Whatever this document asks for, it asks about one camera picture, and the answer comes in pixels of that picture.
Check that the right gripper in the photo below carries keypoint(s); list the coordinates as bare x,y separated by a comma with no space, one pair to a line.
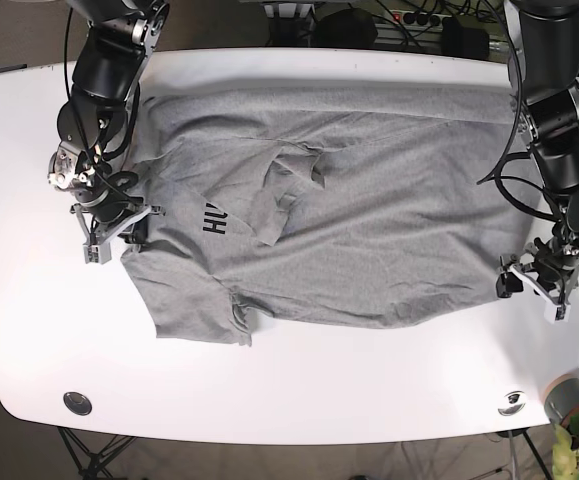
103,205

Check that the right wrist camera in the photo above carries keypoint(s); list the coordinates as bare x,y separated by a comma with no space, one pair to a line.
97,253

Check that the black folding stand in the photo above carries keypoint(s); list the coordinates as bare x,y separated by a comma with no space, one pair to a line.
94,465

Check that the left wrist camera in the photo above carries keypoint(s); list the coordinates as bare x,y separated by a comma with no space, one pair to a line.
556,312

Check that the grey plant pot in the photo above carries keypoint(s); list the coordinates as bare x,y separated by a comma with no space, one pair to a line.
560,399

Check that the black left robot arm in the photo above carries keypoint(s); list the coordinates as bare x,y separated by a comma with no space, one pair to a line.
543,40

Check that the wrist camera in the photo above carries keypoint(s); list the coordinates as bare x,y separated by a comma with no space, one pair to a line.
97,253
556,312

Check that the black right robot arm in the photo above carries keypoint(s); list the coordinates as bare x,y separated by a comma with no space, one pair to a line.
97,122

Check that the right table grommet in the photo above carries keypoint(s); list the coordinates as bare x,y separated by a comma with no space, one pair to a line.
512,403

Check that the table grommet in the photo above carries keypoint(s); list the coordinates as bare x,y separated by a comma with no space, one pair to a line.
77,403
512,403

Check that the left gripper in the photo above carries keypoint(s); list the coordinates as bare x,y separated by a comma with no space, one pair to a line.
550,269

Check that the left table grommet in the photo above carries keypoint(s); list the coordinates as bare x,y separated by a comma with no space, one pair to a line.
77,403

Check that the white power strip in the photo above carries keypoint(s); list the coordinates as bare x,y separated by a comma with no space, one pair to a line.
418,19

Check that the grey T-shirt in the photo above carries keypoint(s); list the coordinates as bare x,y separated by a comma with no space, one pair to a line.
354,207

